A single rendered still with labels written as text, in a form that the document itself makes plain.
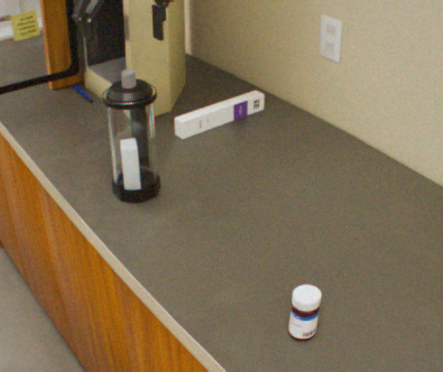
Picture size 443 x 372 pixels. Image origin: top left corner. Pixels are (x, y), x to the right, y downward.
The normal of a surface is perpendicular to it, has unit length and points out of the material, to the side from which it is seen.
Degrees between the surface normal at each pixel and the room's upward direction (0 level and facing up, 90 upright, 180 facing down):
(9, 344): 0
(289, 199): 0
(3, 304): 0
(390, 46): 90
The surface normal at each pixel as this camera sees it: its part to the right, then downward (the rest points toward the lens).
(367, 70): -0.80, 0.33
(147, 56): 0.60, 0.44
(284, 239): 0.00, -0.84
